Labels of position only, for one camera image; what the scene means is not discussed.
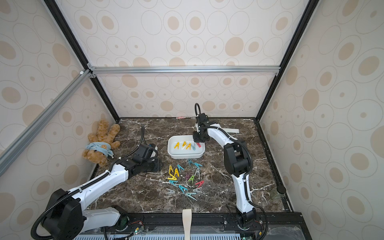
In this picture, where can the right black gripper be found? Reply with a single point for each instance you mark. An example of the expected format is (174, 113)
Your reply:
(198, 135)

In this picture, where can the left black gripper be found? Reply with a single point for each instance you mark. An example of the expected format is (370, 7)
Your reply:
(158, 165)

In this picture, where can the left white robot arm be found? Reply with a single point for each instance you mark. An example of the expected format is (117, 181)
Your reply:
(67, 214)

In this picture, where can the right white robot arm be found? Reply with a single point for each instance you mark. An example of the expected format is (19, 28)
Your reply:
(237, 161)

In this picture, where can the white plastic storage box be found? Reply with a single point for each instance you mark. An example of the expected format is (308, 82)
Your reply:
(183, 153)

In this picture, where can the yellow clothespin upper pair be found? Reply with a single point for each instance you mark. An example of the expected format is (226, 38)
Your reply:
(174, 173)

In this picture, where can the white paper strip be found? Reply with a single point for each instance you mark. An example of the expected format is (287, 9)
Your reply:
(232, 131)

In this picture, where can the teal clothespin top right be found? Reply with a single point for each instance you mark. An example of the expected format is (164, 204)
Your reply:
(191, 163)

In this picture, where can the grey clothespin centre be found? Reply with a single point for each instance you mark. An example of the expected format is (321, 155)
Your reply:
(197, 173)

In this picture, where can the grey clothespin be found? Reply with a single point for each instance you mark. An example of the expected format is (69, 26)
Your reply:
(197, 173)
(170, 192)

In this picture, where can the grey clothespin left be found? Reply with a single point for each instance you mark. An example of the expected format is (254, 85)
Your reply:
(170, 192)

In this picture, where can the brown teddy bear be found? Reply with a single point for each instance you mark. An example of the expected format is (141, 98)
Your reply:
(102, 143)

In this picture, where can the pale teal clothespin bottom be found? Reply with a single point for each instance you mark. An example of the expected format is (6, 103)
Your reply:
(191, 195)

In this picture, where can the silver aluminium rail back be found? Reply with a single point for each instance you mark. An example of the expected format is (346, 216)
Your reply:
(185, 70)

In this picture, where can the silver aluminium rail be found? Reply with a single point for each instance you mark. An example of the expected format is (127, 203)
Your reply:
(185, 70)
(25, 138)

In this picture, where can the silver aluminium rail left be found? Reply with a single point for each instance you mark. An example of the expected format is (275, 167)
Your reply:
(25, 138)

